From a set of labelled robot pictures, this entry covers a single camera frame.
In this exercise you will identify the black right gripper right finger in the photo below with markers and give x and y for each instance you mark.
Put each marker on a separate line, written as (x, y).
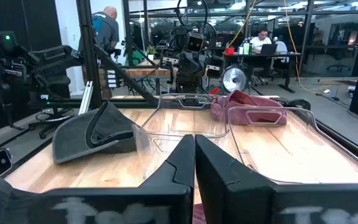
(228, 193)

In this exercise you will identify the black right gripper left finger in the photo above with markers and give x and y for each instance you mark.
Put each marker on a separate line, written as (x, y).
(172, 174)

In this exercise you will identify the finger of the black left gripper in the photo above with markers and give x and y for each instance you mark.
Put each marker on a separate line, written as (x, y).
(214, 71)
(169, 61)

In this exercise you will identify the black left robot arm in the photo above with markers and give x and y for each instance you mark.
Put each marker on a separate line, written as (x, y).
(180, 39)

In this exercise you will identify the small potted green plant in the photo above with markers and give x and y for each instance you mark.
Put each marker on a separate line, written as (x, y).
(151, 53)

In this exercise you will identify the round metal floor fan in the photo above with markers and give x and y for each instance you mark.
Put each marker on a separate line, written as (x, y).
(234, 79)

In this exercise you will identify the wooden workbench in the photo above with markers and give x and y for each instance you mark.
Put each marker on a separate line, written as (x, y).
(148, 72)

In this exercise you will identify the red cup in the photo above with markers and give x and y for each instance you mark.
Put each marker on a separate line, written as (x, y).
(229, 51)

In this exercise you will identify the clear plastic bin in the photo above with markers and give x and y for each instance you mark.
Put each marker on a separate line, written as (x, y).
(182, 124)
(291, 149)

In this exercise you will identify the person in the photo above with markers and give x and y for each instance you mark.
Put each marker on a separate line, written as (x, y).
(259, 42)
(104, 31)

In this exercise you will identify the dark laptop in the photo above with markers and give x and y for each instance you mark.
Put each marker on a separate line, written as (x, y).
(269, 49)

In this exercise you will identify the black office desk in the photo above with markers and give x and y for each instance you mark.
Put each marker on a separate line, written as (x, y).
(284, 55)

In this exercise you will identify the silver aluminium extrusion piece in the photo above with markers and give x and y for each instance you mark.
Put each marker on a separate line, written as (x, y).
(86, 98)

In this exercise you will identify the black chair wheel base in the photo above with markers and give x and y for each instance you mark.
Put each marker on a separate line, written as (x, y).
(54, 119)

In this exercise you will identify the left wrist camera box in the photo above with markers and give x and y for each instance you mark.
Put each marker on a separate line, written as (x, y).
(194, 42)

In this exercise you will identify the black metal table frame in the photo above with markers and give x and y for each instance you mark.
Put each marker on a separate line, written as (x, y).
(89, 62)

